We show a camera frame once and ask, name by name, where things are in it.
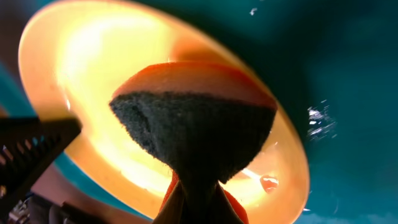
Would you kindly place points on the teal plastic tray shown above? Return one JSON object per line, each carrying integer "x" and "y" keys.
{"x": 333, "y": 66}

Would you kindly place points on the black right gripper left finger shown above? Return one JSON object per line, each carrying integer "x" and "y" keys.
{"x": 174, "y": 210}

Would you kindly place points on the yellow plate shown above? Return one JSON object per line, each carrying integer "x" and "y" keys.
{"x": 73, "y": 55}

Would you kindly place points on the red cleaning sponge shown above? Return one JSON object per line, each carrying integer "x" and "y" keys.
{"x": 206, "y": 121}

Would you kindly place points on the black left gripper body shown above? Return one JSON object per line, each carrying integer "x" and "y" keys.
{"x": 28, "y": 147}

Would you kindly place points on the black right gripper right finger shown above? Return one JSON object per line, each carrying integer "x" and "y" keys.
{"x": 223, "y": 211}

